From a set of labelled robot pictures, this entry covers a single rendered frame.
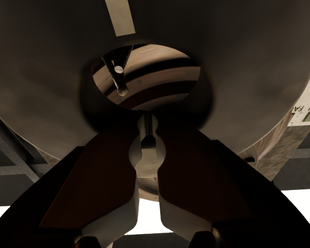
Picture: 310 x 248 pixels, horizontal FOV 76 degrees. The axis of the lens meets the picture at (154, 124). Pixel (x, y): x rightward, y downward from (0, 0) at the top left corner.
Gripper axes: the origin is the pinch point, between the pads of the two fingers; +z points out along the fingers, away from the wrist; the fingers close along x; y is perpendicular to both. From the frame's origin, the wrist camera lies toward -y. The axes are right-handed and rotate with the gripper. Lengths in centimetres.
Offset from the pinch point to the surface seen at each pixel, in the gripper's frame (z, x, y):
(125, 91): 10.9, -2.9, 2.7
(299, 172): 514, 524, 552
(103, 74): 20.7, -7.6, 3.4
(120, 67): 10.6, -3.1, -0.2
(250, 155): 16.0, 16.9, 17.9
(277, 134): 25.4, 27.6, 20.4
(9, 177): 563, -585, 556
